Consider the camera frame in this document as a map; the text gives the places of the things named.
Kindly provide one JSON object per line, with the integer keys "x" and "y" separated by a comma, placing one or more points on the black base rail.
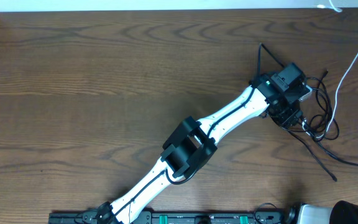
{"x": 148, "y": 217}

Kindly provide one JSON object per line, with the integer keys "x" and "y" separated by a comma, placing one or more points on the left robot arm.
{"x": 193, "y": 142}

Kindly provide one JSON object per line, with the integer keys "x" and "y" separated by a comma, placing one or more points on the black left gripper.
{"x": 293, "y": 118}

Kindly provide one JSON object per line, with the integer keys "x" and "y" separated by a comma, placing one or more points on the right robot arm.
{"x": 342, "y": 212}

